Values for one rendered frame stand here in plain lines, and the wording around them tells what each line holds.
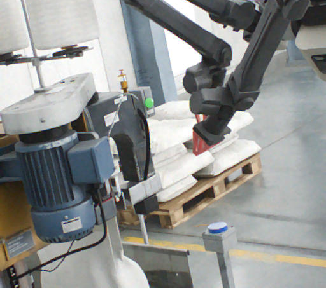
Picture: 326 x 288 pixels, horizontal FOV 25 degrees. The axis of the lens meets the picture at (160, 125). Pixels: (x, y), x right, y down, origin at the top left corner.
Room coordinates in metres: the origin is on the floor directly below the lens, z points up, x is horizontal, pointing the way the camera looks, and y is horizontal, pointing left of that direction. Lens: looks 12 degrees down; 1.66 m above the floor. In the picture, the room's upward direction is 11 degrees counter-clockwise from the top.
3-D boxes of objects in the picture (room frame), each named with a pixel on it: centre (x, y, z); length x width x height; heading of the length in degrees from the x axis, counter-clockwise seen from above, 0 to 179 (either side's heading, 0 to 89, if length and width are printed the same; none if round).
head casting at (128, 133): (2.16, 0.23, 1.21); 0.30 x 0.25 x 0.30; 48
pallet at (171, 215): (5.31, -0.02, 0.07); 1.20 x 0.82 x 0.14; 140
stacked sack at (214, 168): (5.41, -0.39, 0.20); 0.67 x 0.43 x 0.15; 138
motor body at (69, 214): (1.70, 0.27, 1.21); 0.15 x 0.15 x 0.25
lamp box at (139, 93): (2.19, 0.05, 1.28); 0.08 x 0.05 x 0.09; 48
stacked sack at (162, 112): (5.57, -0.23, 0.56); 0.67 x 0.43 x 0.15; 48
